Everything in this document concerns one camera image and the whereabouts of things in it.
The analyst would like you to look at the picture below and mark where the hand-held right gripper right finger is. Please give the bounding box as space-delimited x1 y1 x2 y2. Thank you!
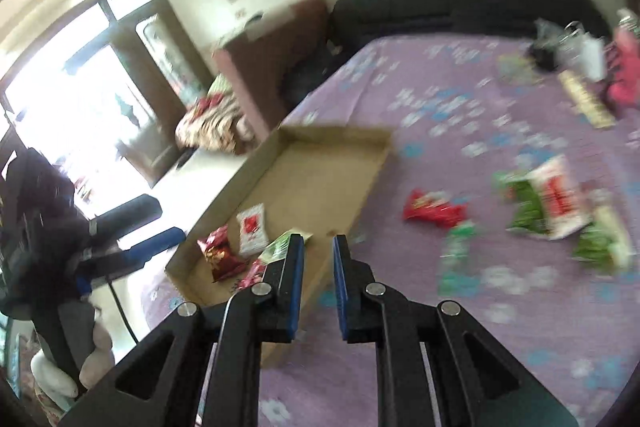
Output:
332 234 581 427

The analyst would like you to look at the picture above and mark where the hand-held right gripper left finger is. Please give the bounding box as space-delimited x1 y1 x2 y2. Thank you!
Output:
57 233 306 427

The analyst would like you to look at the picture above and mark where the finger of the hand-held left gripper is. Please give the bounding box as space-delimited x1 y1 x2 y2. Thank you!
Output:
75 227 185 283
87 194 163 239

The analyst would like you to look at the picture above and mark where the green and white snack packet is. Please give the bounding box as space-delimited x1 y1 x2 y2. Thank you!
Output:
257 231 313 265

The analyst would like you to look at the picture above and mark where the white and red snack packet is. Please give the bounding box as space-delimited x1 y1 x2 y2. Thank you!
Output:
236 203 268 258
525 154 593 240

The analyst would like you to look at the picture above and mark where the dark red patterned snack packet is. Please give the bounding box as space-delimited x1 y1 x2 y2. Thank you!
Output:
197 224 248 283

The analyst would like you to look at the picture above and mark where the shallow cardboard tray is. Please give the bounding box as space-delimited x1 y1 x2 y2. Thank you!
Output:
165 124 393 368

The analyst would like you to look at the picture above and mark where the beige snack packet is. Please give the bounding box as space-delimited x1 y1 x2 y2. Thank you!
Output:
595 202 635 269

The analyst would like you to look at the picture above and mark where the red floral blanket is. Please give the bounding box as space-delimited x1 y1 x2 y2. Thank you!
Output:
175 92 256 155

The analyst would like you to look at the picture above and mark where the floral pillow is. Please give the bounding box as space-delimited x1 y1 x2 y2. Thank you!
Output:
207 74 232 96

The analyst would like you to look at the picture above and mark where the wooden glass door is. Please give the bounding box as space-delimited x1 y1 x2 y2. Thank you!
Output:
100 0 211 188

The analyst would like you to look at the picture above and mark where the brown upholstered sofa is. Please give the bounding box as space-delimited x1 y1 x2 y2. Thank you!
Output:
215 0 331 142

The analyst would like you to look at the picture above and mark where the green notebook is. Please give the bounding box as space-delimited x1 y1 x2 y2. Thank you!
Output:
495 54 543 86

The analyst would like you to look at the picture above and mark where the black leather sofa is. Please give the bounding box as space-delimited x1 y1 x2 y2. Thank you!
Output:
280 0 613 118

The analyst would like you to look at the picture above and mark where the yellow long packet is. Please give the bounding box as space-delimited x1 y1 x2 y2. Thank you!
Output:
557 72 617 130

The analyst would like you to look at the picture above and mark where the small black bag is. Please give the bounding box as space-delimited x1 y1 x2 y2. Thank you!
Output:
529 19 566 72

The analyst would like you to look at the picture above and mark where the white cup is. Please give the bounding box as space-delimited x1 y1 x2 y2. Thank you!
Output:
570 32 607 82

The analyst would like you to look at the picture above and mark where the black cable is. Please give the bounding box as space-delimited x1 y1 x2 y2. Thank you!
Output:
106 277 142 349

